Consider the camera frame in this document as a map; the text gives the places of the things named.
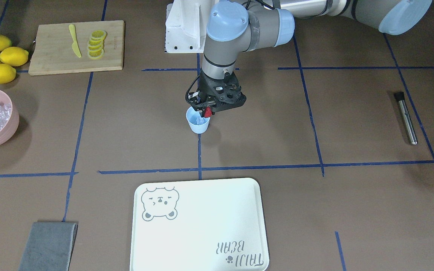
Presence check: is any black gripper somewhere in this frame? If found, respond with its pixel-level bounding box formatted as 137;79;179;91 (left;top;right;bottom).
196;73;246;118

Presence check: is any light blue plastic cup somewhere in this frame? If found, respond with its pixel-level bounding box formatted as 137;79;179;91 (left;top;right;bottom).
186;107;211;134

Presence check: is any red strawberry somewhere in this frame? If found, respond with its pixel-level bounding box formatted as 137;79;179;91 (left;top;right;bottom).
204;107;212;118

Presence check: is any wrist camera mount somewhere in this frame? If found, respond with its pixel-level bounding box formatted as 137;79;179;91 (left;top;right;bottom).
185;75;203;113

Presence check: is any white bear serving tray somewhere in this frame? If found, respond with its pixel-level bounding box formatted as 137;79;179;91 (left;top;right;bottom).
129;177;270;271

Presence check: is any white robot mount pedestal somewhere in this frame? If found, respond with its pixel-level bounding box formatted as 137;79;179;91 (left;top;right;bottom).
164;0;217;53

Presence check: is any steel muddler black tip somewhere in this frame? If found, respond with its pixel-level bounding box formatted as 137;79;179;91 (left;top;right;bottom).
393;91;417;145

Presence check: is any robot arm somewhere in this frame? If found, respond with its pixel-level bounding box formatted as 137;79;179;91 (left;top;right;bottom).
186;0;432;118

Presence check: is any yellow plastic knife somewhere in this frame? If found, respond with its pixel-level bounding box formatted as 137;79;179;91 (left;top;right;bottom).
68;24;82;58

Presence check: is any lemon slices row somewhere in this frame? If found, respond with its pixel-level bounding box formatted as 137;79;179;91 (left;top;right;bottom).
87;30;107;59

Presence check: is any grey folded cloth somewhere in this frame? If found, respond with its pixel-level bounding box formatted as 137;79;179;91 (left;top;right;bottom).
18;221;78;271

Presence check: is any bamboo cutting board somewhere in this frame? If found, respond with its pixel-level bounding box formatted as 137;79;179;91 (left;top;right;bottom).
29;20;125;76

